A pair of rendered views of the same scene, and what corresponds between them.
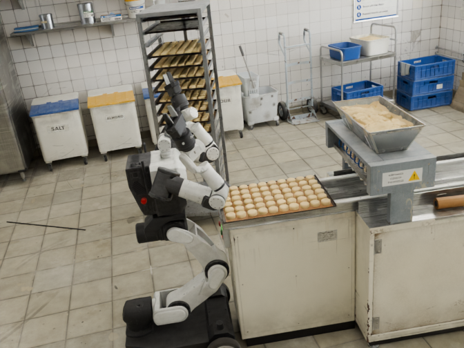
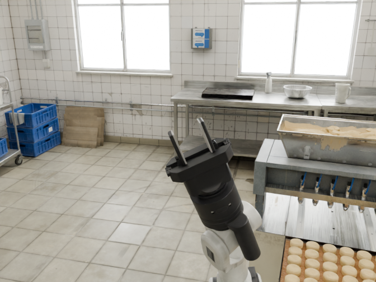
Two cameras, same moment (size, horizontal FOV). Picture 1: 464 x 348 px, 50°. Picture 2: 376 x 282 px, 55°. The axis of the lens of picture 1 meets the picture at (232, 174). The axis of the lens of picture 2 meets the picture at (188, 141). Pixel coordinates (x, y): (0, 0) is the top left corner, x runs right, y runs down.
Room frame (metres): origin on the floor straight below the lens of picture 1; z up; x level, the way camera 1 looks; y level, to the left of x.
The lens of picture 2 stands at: (2.51, 0.84, 1.76)
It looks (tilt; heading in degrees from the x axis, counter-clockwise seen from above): 19 degrees down; 294
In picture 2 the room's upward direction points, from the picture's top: straight up
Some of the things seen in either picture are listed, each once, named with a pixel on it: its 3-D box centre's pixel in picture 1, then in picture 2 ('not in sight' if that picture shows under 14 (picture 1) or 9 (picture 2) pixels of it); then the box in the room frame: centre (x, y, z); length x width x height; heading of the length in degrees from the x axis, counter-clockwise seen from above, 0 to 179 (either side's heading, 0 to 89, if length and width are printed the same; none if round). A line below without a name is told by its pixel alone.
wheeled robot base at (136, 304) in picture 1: (177, 317); not in sight; (2.38, 0.42, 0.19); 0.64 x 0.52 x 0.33; 95
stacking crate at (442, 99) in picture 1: (423, 97); (36, 142); (6.44, -2.71, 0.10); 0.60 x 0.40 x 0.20; 98
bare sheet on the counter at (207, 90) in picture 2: not in sight; (229, 90); (3.81, -3.34, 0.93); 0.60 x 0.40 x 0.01; 12
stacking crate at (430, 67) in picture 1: (425, 68); (32, 114); (6.44, -2.71, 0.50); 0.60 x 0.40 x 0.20; 103
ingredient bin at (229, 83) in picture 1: (219, 105); not in sight; (6.10, 0.07, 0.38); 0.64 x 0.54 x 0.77; 8
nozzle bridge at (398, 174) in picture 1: (373, 165); (337, 192); (2.49, -0.79, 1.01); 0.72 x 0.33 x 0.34; 5
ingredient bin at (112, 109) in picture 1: (116, 122); not in sight; (5.86, 1.35, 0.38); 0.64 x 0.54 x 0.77; 11
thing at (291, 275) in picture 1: (289, 263); not in sight; (2.44, -0.29, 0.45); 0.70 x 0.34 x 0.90; 95
